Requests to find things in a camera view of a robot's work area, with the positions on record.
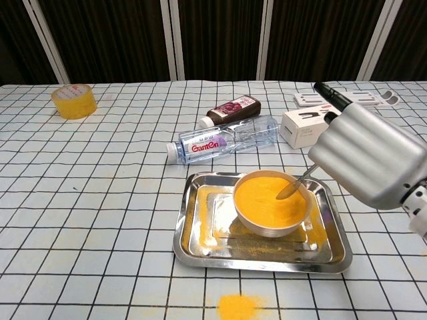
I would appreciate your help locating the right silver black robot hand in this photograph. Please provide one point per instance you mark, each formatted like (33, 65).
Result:
(367, 156)

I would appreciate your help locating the small metal spoon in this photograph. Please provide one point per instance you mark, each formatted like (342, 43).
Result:
(288, 191)

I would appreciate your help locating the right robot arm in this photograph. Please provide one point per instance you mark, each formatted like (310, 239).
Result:
(418, 210)

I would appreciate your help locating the bowl of yellow powder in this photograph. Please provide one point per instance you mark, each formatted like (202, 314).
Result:
(263, 210)

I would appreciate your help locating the rectangular steel tray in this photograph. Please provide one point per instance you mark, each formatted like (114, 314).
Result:
(207, 246)

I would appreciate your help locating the white black-grid tablecloth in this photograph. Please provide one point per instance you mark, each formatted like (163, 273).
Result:
(100, 200)

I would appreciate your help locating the white stapler box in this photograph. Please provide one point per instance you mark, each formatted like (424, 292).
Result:
(300, 130)

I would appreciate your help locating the clear plastic water bottle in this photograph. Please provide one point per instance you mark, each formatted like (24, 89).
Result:
(227, 140)

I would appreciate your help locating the dark juice bottle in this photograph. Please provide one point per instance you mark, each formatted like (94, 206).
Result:
(233, 110)

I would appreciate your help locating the spilled yellow powder pile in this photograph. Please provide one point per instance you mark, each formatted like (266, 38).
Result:
(237, 306)

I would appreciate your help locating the yellow packing tape roll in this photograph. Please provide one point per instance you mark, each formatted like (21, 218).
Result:
(75, 105)

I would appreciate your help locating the white screen frame post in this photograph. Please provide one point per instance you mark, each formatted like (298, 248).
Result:
(173, 40)
(375, 40)
(267, 40)
(46, 40)

